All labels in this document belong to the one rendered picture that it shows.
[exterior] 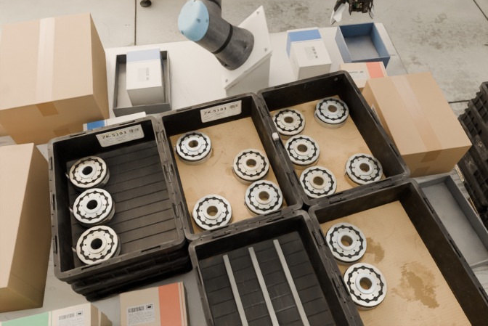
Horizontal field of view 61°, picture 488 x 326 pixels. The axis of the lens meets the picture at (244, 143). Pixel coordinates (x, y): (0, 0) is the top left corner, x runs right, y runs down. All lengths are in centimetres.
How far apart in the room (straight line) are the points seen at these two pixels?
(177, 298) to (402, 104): 88
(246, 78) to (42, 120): 67
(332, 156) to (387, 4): 212
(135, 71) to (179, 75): 18
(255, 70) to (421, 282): 80
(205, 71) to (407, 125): 77
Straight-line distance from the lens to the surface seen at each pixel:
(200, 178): 118
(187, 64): 165
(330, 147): 126
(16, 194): 122
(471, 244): 139
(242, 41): 140
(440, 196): 143
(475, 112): 201
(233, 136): 125
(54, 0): 340
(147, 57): 157
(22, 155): 129
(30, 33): 164
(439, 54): 297
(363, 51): 175
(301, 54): 156
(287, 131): 123
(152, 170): 122
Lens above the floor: 185
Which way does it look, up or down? 56 degrees down
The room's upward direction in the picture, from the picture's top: straight up
